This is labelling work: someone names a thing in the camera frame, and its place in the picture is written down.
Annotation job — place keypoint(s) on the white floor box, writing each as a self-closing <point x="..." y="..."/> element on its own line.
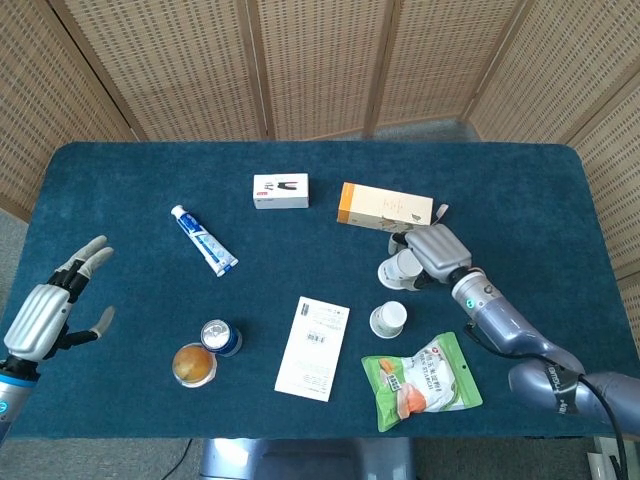
<point x="602" y="465"/>

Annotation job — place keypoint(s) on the blue white toothpaste tube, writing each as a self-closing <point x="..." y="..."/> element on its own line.
<point x="202" y="240"/>

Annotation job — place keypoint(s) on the dark teal table cloth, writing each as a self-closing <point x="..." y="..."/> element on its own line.
<point x="150" y="300"/>

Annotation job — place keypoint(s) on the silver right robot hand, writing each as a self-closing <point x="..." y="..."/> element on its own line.
<point x="437" y="250"/>

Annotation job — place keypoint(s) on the orange fruit jelly cup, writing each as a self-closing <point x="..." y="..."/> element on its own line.
<point x="192" y="365"/>

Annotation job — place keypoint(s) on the green corn starch bag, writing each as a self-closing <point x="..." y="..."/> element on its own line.
<point x="422" y="382"/>

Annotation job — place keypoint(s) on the long orange beige carton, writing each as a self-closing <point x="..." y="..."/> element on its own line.
<point x="385" y="205"/>

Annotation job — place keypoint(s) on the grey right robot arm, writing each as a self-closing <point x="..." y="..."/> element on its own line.
<point x="500" y="320"/>

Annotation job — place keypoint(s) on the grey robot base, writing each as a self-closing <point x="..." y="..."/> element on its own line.
<point x="305" y="460"/>

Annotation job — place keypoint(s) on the wooden rattan folding screen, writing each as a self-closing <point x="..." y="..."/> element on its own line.
<point x="320" y="65"/>

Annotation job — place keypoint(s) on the small white stapler box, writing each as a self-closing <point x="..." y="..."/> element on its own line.
<point x="280" y="192"/>

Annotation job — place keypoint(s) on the flat white printed box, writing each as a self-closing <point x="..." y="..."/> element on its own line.
<point x="312" y="350"/>

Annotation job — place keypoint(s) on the blue silver drink can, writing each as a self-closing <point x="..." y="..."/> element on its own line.
<point x="220" y="337"/>

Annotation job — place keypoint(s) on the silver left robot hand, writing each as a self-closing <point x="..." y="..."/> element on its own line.
<point x="37" y="315"/>

